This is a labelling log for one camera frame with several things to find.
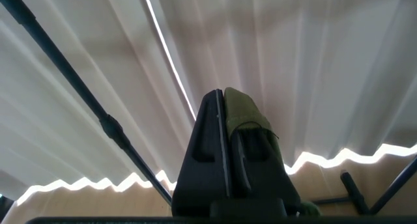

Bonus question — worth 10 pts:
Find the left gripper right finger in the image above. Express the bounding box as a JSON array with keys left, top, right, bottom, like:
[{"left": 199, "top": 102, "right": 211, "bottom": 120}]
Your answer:
[{"left": 227, "top": 128, "right": 301, "bottom": 217}]

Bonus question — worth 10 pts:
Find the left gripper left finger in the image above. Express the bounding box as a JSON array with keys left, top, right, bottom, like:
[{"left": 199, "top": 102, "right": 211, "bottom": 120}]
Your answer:
[{"left": 171, "top": 89, "right": 232, "bottom": 217}]

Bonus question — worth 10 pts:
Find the green long-sleeved shirt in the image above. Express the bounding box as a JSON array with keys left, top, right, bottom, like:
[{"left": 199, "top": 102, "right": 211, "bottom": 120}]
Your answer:
[{"left": 223, "top": 86, "right": 323, "bottom": 217}]

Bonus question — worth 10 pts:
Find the black clothes rack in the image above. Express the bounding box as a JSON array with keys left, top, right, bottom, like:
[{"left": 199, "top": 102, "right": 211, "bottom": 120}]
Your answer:
[{"left": 0, "top": 0, "right": 417, "bottom": 217}]

